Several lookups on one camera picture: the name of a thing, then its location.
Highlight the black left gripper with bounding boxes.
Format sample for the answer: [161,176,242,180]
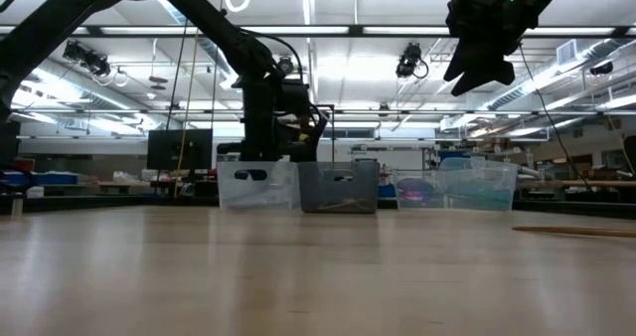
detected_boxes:
[217,77,329,162]

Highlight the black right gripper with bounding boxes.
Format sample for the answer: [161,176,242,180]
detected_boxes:
[443,0,538,97]

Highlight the clear plastic bin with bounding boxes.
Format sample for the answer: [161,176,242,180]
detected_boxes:
[217,160,301,211]
[396,156,519,213]

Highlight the grey translucent plastic bin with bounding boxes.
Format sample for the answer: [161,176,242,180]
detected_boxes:
[297,159,381,215]

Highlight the wooden chopstick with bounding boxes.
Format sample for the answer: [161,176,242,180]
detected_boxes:
[510,225,636,239]

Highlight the blue storage box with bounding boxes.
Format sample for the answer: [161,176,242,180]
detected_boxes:
[436,149,473,161]

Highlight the black monitor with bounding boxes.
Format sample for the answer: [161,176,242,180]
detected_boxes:
[146,128,215,172]

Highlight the wooden workbench top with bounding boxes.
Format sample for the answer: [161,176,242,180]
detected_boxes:
[516,178,636,189]

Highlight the black overhead light beam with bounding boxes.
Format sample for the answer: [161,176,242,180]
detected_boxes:
[0,24,636,40]

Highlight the blue storage bins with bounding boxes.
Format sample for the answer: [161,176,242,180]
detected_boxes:
[0,170,80,187]

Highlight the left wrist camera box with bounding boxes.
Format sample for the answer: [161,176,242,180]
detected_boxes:
[275,79,313,117]

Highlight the round black overhead camera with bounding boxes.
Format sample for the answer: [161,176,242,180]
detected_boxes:
[276,55,296,77]

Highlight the yellow hanging cable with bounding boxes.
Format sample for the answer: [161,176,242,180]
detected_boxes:
[173,0,206,198]

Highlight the black hanging cable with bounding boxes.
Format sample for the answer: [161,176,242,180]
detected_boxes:
[516,40,590,184]

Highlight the black overhead camera cluster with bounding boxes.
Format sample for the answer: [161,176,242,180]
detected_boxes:
[62,40,112,78]

